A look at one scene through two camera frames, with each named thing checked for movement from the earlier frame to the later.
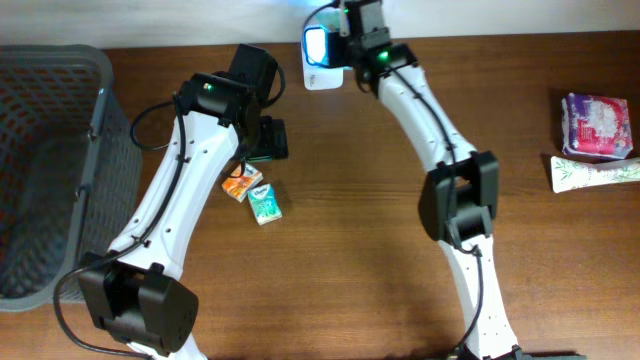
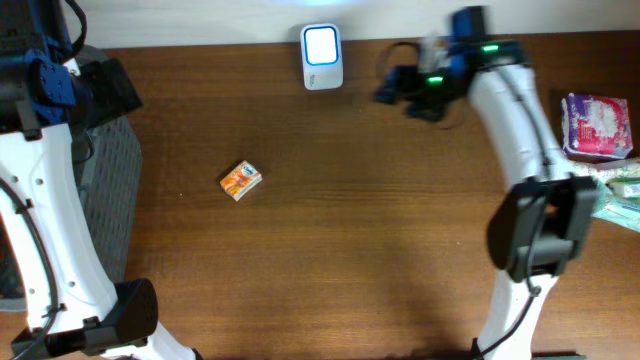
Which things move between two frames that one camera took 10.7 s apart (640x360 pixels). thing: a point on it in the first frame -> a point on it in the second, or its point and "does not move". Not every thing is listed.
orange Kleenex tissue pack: (242, 186) does not move
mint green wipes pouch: (330, 18) -> (621, 211)
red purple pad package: (596, 126) does not move
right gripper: (334, 57) -> (412, 76)
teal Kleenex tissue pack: (264, 204) -> (625, 188)
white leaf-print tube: (569, 174) does not move
